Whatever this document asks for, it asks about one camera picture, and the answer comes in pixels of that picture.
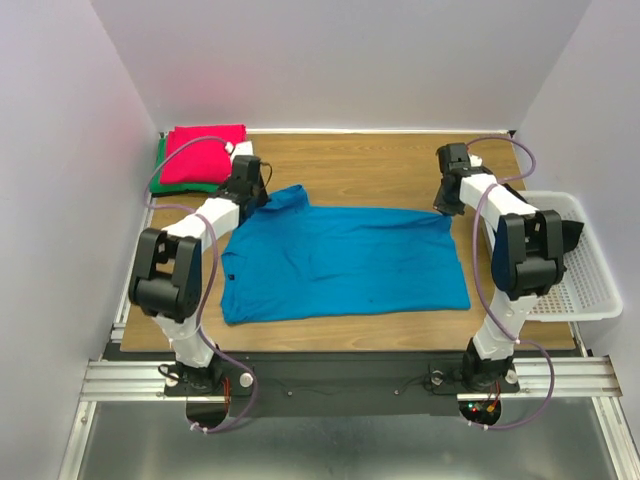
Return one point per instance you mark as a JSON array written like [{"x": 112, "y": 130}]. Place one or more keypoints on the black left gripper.
[{"x": 264, "y": 195}]

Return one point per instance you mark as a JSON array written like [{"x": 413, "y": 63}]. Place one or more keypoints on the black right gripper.
[{"x": 446, "y": 201}]

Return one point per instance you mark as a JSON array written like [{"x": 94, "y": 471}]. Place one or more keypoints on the blue t-shirt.
[{"x": 294, "y": 260}]

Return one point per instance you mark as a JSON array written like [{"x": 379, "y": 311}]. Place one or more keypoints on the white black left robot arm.
[{"x": 167, "y": 283}]

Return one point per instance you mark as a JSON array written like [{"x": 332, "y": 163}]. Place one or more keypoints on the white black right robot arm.
[{"x": 527, "y": 257}]

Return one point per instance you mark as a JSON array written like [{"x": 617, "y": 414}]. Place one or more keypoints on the folded pink t-shirt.
[{"x": 204, "y": 162}]

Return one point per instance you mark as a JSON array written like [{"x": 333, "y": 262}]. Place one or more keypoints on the folded green t-shirt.
[{"x": 157, "y": 189}]

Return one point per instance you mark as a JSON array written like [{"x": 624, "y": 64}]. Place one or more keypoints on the black t-shirt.
[{"x": 560, "y": 202}]

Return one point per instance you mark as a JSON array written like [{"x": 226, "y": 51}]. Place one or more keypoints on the white plastic laundry basket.
[{"x": 587, "y": 291}]

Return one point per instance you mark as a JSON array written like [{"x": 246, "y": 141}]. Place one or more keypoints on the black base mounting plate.
[{"x": 260, "y": 385}]

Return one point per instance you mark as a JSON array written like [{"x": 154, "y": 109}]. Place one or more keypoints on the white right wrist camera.
[{"x": 475, "y": 162}]

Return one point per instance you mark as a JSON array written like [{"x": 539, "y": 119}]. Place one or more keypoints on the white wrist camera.
[
  {"x": 475, "y": 162},
  {"x": 240, "y": 149}
]

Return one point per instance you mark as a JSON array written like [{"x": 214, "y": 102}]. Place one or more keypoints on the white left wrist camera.
[{"x": 240, "y": 149}]

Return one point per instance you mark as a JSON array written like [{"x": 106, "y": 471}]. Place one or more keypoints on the aluminium frame rail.
[{"x": 113, "y": 377}]

